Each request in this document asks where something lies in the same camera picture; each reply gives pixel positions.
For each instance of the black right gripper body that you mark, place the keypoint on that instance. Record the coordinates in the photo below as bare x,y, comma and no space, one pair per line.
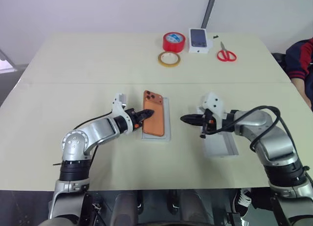
209,122

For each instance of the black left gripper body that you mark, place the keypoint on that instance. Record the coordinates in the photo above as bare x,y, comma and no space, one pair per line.
136,118

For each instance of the orange smartphone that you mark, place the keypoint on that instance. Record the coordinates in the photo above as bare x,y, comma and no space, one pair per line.
153,118

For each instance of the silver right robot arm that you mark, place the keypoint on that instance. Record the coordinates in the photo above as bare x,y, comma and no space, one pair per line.
271,140

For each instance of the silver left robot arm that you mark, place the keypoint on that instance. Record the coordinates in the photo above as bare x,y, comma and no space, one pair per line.
97,130

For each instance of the white phone box base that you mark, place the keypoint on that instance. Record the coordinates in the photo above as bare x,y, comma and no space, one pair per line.
167,120

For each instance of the white phone box lid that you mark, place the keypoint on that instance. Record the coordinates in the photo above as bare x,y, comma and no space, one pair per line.
220,145

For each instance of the white box with phone print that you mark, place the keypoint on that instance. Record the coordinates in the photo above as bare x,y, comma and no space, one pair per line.
198,40

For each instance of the yellow transparent tape roll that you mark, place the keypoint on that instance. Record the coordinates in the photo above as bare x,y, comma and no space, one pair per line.
162,62

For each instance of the red tape roll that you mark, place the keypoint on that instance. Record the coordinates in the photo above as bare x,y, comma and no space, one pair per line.
174,43

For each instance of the black shoe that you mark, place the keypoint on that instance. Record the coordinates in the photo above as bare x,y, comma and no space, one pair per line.
173,202
140,201

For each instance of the black and white sneaker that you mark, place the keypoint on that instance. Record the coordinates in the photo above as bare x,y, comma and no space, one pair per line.
242,201

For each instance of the dark rounded shape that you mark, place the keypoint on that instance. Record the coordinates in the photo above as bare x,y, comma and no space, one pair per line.
193,209
123,209

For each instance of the person in navy red jacket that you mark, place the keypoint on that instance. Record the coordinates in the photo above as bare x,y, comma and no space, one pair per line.
299,59

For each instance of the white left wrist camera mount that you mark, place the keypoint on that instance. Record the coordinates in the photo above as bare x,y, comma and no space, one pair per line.
119,107

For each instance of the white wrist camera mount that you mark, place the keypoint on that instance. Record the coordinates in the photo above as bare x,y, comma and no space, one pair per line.
215,102
119,107

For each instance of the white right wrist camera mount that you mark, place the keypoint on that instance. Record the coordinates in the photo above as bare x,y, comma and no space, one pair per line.
215,102

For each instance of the grey metal post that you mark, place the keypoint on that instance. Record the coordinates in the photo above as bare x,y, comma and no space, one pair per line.
209,8

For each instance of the grey metal frame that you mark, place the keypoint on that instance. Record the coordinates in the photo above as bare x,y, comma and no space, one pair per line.
7,64

